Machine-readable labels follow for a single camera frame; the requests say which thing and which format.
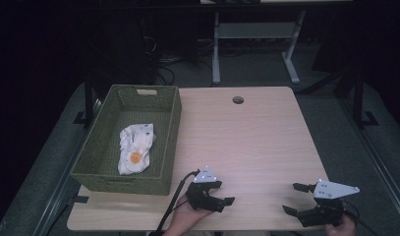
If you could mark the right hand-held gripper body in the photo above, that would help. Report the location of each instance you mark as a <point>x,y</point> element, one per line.
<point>325,209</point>

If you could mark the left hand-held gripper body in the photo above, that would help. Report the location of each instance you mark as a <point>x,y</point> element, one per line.
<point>200,196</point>

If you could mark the black table bracket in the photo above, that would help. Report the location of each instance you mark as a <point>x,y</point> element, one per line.
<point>80,199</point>

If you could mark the white cloth with orange spot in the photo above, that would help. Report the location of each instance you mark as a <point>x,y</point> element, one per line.
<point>135,144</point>

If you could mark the person's right hand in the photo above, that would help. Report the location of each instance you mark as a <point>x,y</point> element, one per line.
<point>345,227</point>

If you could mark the person's left hand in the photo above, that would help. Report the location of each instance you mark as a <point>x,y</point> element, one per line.
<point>182,219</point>

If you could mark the metal floor rail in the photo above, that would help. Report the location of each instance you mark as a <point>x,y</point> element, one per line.
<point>377,164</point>
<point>56,193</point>

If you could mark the green woven basket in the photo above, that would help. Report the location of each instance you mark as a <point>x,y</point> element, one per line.
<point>102,144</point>

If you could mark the black metal stand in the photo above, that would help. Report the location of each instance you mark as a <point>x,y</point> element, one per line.
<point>88,105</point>
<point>358,105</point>

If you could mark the white metal desk frame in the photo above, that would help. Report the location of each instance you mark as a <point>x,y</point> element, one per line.
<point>253,30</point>

